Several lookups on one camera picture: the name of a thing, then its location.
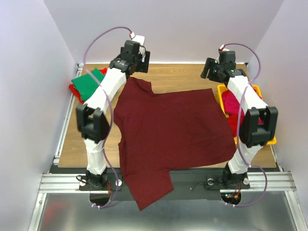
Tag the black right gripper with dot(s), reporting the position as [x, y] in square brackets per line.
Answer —
[207, 68]

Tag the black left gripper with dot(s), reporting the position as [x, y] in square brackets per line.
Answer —
[143, 66]

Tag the maroon t shirt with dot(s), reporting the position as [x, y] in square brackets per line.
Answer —
[161, 132]

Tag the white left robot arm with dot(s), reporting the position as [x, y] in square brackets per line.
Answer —
[91, 119]

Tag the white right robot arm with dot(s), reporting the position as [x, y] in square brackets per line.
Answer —
[251, 136]

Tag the yellow plastic tray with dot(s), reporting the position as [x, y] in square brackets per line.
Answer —
[222, 88]

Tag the magenta t shirt in tray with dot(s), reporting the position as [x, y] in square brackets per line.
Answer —
[230, 103]

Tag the green folded t shirt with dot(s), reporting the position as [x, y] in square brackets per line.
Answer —
[85, 85]

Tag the red t shirt in tray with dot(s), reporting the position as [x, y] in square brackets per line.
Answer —
[233, 119]

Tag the red folded t shirt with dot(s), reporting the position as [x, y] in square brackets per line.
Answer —
[98, 73]

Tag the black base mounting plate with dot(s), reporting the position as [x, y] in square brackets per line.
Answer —
[196, 183]

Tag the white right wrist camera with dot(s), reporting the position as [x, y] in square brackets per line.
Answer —
[223, 48]

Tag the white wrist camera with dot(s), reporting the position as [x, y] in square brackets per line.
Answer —
[137, 38]
[223, 48]

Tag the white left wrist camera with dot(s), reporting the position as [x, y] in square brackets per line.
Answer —
[137, 38]

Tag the aluminium frame rail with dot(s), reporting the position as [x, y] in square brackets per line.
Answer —
[271, 182]

